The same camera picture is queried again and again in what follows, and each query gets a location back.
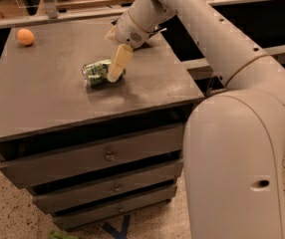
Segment top grey drawer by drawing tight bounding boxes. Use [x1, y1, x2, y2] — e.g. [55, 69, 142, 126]
[0, 123, 183, 188]

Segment grey metal railing frame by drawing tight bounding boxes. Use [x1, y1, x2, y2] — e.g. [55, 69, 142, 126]
[0, 0, 285, 98]

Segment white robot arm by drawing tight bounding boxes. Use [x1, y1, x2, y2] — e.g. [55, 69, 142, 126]
[108, 0, 285, 239]

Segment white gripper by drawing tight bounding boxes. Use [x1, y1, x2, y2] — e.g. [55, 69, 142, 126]
[105, 10, 153, 83]

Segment dark blue chip bag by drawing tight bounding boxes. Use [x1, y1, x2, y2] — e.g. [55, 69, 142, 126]
[111, 17, 167, 49]

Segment orange fruit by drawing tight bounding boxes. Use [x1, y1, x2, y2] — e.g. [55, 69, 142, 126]
[17, 29, 35, 46]

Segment middle grey drawer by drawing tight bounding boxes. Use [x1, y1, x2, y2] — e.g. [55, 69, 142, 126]
[32, 158, 182, 214]

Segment bottom grey drawer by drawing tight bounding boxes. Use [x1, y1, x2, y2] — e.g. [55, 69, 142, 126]
[53, 183, 177, 230]

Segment blue tape on floor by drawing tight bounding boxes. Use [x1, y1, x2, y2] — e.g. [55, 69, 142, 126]
[102, 214, 132, 239]

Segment grey drawer cabinet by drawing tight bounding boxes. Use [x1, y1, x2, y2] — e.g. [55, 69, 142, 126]
[0, 18, 200, 218]

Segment green object on floor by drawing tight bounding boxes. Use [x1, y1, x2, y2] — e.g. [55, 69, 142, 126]
[48, 231, 80, 239]

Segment grey drawer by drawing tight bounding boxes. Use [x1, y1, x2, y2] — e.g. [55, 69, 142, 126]
[53, 183, 177, 230]
[32, 158, 182, 214]
[0, 123, 183, 188]

